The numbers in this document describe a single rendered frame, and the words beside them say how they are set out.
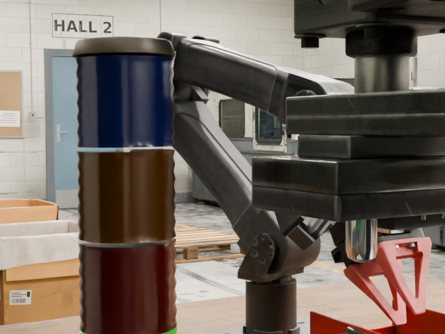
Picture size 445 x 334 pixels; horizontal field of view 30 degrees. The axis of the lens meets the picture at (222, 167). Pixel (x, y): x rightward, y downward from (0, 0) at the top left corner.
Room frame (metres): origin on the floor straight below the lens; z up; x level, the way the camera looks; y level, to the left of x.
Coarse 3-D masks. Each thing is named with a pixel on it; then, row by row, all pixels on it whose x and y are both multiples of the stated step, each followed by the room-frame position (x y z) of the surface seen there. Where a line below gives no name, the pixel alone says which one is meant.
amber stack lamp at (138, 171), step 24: (96, 168) 0.30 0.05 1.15; (120, 168) 0.30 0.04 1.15; (144, 168) 0.30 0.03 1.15; (168, 168) 0.31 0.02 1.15; (96, 192) 0.30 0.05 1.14; (120, 192) 0.30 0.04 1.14; (144, 192) 0.30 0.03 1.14; (168, 192) 0.31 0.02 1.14; (96, 216) 0.30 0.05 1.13; (120, 216) 0.30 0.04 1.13; (144, 216) 0.30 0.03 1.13; (168, 216) 0.31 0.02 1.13; (96, 240) 0.30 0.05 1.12; (120, 240) 0.30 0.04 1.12; (144, 240) 0.30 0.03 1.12
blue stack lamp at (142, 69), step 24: (96, 72) 0.30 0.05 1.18; (120, 72) 0.30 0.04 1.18; (144, 72) 0.30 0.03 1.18; (168, 72) 0.31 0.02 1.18; (96, 96) 0.30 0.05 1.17; (120, 96) 0.30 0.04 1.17; (144, 96) 0.30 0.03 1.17; (168, 96) 0.31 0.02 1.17; (96, 120) 0.30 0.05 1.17; (120, 120) 0.30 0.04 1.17; (144, 120) 0.30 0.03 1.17; (168, 120) 0.31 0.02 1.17; (96, 144) 0.30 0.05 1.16; (120, 144) 0.30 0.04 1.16; (144, 144) 0.30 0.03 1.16; (168, 144) 0.31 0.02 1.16
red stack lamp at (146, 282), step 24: (168, 240) 0.32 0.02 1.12; (96, 264) 0.30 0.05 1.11; (120, 264) 0.30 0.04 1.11; (144, 264) 0.30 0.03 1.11; (168, 264) 0.31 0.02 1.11; (96, 288) 0.30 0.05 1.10; (120, 288) 0.30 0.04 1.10; (144, 288) 0.30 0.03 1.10; (168, 288) 0.31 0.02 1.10; (96, 312) 0.31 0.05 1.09; (120, 312) 0.30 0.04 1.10; (144, 312) 0.30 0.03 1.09; (168, 312) 0.31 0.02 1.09
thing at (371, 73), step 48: (384, 48) 0.55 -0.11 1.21; (336, 96) 0.55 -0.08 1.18; (384, 96) 0.51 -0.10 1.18; (432, 96) 0.47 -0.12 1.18; (336, 144) 0.53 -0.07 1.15; (384, 144) 0.54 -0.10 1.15; (432, 144) 0.56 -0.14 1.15; (288, 192) 0.54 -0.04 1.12; (336, 192) 0.49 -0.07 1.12; (384, 192) 0.51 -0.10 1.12; (432, 192) 0.53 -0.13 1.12
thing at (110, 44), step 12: (108, 36) 0.30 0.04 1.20; (120, 36) 0.30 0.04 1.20; (132, 36) 0.30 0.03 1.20; (84, 48) 0.31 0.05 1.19; (96, 48) 0.30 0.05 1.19; (108, 48) 0.30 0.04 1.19; (120, 48) 0.30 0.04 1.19; (132, 48) 0.30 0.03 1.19; (144, 48) 0.30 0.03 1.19; (156, 48) 0.31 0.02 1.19; (168, 48) 0.31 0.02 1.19
